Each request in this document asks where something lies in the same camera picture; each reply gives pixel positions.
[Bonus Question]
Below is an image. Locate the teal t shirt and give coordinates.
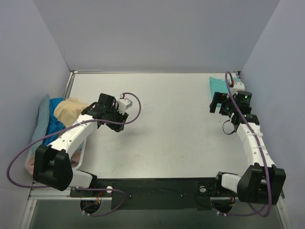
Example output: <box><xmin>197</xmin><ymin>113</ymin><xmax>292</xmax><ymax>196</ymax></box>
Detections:
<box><xmin>209</xmin><ymin>77</ymin><xmax>228</xmax><ymax>99</ymax></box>

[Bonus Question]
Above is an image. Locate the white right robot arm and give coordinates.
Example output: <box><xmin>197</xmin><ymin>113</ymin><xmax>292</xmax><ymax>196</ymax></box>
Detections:
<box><xmin>210</xmin><ymin>91</ymin><xmax>286</xmax><ymax>205</ymax></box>

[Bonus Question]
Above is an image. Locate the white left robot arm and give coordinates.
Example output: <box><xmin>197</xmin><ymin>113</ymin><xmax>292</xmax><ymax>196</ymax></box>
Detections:
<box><xmin>33</xmin><ymin>94</ymin><xmax>132</xmax><ymax>197</ymax></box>

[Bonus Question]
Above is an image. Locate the light blue t shirt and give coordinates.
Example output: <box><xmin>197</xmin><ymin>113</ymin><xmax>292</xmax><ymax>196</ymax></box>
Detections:
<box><xmin>30</xmin><ymin>94</ymin><xmax>86</xmax><ymax>156</ymax></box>

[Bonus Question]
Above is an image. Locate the white laundry bin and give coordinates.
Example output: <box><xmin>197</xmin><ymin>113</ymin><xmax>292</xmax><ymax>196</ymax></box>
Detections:
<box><xmin>25</xmin><ymin>140</ymin><xmax>86</xmax><ymax>169</ymax></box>

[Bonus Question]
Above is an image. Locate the pink t shirt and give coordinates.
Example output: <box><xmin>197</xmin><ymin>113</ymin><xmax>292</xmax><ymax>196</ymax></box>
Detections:
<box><xmin>26</xmin><ymin>150</ymin><xmax>81</xmax><ymax>175</ymax></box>

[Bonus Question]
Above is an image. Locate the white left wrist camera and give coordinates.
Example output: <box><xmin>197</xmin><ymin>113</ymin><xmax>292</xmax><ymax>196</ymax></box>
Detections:
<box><xmin>117</xmin><ymin>94</ymin><xmax>133</xmax><ymax>114</ymax></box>

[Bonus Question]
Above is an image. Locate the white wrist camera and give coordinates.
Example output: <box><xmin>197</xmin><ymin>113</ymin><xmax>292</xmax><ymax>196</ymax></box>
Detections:
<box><xmin>229</xmin><ymin>79</ymin><xmax>245</xmax><ymax>94</ymax></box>
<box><xmin>117</xmin><ymin>94</ymin><xmax>133</xmax><ymax>114</ymax></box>

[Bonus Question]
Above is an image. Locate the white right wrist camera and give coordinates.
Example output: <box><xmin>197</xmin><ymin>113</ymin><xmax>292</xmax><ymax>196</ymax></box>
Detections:
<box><xmin>229</xmin><ymin>79</ymin><xmax>245</xmax><ymax>94</ymax></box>

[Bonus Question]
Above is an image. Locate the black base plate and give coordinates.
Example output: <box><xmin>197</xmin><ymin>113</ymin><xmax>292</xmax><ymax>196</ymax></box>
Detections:
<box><xmin>70</xmin><ymin>177</ymin><xmax>237</xmax><ymax>210</ymax></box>

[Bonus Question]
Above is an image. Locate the aluminium frame rail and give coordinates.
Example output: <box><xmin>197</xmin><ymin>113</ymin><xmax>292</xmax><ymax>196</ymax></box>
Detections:
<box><xmin>29</xmin><ymin>188</ymin><xmax>71</xmax><ymax>200</ymax></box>

